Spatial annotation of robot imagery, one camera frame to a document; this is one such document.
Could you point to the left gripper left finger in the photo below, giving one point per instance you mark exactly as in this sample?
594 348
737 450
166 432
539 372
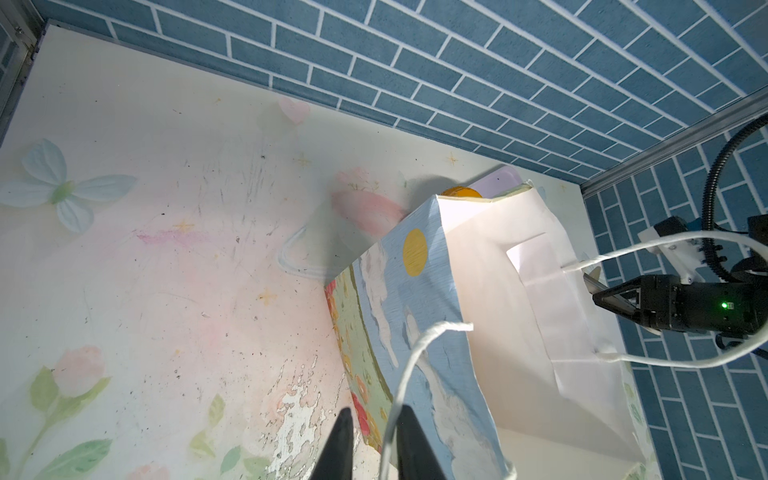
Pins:
335 462

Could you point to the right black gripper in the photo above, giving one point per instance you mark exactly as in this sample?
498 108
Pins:
665 303

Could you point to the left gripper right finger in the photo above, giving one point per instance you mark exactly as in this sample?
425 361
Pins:
415 457

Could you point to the paper gift bag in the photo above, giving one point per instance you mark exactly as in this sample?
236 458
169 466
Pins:
475 314

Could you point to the round orange flat bread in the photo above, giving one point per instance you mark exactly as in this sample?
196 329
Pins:
461 192

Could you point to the lavender tray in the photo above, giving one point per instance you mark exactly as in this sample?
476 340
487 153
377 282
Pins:
498 182

